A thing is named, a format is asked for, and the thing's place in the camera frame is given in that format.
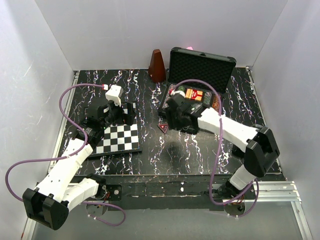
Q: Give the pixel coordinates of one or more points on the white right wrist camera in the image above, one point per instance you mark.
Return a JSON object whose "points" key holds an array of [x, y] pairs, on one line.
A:
{"points": [[175, 92]]}

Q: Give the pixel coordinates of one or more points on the black white chessboard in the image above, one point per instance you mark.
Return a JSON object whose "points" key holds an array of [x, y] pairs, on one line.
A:
{"points": [[120, 138]]}

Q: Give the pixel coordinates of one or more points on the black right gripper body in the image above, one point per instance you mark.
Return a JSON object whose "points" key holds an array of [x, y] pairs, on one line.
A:
{"points": [[176, 121]]}

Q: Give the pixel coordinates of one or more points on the brown wooden metronome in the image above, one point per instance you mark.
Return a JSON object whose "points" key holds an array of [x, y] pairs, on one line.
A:
{"points": [[156, 69]]}

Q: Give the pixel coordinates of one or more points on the black red all-in triangle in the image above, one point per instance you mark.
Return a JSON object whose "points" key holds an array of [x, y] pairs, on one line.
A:
{"points": [[163, 127]]}

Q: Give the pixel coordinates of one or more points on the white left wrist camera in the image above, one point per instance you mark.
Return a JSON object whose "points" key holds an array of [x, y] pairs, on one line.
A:
{"points": [[114, 94]]}

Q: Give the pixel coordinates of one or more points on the red playing card box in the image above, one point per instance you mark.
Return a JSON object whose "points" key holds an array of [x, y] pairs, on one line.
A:
{"points": [[194, 94]]}

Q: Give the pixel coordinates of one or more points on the pink grey chip stack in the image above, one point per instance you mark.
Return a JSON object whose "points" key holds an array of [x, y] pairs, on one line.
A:
{"points": [[165, 104]]}

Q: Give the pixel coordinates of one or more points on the orange black chip stack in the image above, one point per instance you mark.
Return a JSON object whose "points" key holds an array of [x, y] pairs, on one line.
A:
{"points": [[215, 102]]}

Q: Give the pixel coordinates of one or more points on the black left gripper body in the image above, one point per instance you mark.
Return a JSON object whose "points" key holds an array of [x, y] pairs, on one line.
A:
{"points": [[116, 115]]}

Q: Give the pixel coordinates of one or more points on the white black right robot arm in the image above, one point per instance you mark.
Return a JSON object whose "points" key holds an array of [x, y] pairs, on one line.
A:
{"points": [[256, 145]]}

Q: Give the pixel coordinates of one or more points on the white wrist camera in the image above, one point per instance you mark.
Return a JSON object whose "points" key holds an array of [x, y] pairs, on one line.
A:
{"points": [[114, 94], [175, 92]]}

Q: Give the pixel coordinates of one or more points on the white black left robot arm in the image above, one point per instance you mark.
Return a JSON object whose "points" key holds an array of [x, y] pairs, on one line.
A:
{"points": [[52, 200]]}

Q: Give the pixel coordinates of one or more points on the black poker chip case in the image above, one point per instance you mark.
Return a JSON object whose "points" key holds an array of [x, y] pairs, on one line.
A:
{"points": [[198, 70]]}

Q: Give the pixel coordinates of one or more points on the green yellow chip stack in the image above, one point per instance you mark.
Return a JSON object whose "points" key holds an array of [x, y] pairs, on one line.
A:
{"points": [[181, 88]]}

